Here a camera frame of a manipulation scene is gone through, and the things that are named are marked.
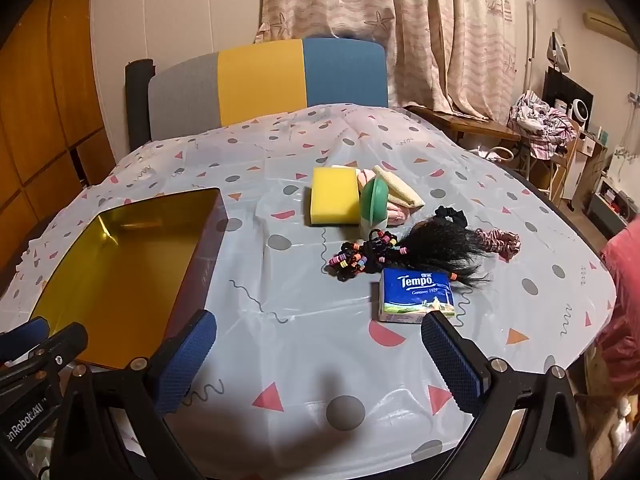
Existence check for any gold tin box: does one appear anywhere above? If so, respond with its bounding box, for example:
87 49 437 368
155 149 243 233
34 188 228 368

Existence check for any white round fan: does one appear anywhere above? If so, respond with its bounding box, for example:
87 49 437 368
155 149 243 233
570 99 589 127

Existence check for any air conditioner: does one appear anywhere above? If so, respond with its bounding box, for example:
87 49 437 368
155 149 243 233
582 10 637 50

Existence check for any yellow sponge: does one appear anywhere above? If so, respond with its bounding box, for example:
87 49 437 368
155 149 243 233
309 167 360 226

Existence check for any pile of patterned clothes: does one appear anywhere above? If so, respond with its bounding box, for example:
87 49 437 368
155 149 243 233
508 90 576 160

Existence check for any Tempo tissue pack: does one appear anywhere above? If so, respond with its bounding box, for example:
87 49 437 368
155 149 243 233
378 268 456 324

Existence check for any green cap bottle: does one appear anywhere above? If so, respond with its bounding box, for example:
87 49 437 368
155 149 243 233
359 177 388 238

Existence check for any wooden wardrobe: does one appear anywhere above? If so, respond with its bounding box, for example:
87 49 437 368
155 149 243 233
1 0 115 281

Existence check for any grey yellow blue chair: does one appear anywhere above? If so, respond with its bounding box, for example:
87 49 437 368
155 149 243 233
125 37 390 150

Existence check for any black scrunchie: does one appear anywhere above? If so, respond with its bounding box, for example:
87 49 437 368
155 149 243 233
434 206 469 229

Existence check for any cream cloth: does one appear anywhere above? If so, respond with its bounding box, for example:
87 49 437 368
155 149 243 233
373 166 424 209

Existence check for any pink blanket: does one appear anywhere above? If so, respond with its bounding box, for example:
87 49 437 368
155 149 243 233
597 219 639 394

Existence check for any wooden side table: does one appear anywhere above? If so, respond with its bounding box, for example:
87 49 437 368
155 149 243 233
406 105 521 146

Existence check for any black monitor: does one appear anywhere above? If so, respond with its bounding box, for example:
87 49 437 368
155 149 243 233
542 67 593 126

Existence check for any black beaded hair braid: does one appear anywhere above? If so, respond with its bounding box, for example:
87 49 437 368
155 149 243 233
326 218 489 286

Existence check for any patterned plastic tablecloth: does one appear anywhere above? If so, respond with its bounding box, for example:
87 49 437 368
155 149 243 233
1 105 616 479

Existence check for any pink patterned curtain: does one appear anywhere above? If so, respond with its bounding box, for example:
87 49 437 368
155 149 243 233
256 0 516 122

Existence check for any pink towel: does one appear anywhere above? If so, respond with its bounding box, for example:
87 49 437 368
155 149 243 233
356 169 410 226

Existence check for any garment steamer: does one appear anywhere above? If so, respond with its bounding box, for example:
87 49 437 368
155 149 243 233
547 29 570 74

